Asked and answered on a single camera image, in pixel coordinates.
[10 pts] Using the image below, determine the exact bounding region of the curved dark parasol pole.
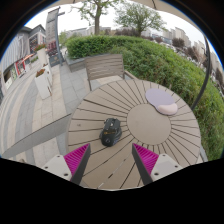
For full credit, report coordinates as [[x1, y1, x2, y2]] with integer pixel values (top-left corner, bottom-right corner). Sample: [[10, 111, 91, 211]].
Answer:
[[191, 34, 212, 111]]

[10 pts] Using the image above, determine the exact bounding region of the round-crowned green tree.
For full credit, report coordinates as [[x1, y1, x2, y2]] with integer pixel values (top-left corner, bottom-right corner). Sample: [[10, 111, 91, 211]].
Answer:
[[114, 2, 168, 36]]

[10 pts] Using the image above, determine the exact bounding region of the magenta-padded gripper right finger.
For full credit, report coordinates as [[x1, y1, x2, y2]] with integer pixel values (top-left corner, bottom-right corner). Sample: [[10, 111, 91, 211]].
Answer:
[[131, 143, 184, 186]]

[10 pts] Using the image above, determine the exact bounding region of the black computer mouse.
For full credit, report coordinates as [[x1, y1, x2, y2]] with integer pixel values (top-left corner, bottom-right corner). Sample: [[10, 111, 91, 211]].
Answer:
[[99, 117, 123, 148]]

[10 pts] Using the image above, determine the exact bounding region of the brown slatted outdoor chair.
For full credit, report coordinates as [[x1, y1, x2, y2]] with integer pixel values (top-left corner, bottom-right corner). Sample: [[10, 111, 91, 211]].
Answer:
[[84, 53, 134, 91]]

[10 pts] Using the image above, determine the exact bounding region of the bare-trunk tree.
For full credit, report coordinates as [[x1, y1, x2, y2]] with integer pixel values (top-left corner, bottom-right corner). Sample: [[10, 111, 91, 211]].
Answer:
[[71, 0, 118, 36]]

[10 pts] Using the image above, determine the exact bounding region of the grey standing banner sign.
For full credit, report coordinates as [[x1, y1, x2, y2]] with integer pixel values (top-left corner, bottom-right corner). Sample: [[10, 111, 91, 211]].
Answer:
[[45, 7, 66, 66]]

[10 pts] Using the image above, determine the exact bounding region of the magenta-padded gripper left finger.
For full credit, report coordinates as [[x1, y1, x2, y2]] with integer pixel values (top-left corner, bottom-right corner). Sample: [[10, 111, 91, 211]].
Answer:
[[41, 143, 93, 186]]

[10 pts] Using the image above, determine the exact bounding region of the beige parasol canopy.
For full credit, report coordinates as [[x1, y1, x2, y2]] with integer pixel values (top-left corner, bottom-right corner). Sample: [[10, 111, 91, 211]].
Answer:
[[53, 0, 194, 16]]

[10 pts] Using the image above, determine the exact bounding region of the green hedge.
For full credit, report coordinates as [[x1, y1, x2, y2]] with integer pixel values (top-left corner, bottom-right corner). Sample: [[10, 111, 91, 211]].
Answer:
[[64, 34, 224, 161]]

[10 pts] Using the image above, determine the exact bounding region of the white planter box with flowers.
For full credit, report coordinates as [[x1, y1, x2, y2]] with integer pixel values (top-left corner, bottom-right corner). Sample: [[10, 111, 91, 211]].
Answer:
[[34, 68, 53, 100]]

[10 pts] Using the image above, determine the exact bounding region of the lilac mouse pad with wrist rest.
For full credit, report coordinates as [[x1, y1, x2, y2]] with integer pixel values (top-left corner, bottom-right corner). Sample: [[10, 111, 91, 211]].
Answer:
[[145, 88, 179, 117]]

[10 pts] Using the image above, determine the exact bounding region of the tall white planter with shrub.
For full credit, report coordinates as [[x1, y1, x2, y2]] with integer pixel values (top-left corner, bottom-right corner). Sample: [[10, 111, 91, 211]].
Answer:
[[34, 43, 49, 68]]

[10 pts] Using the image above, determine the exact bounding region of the grey outdoor chair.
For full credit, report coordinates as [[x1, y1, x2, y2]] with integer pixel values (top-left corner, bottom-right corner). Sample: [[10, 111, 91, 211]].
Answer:
[[1, 113, 73, 160]]

